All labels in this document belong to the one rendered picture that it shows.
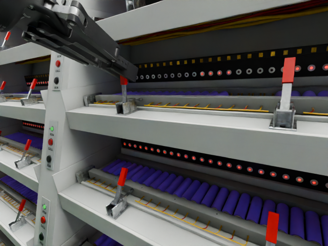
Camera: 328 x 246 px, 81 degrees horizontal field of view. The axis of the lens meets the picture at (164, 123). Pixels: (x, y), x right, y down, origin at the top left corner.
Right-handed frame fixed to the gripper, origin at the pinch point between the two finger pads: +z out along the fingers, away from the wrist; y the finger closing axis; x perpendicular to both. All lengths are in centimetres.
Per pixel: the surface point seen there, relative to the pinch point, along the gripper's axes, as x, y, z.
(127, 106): -6.6, 1.0, 3.0
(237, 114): -6.1, 20.7, 6.2
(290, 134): -9.0, 27.5, 2.2
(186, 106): -4.6, 10.9, 8.3
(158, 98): -3.5, 4.7, 7.7
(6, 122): -15, -88, 14
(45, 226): -37.7, -21.5, 6.6
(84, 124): -11.2, -11.5, 3.5
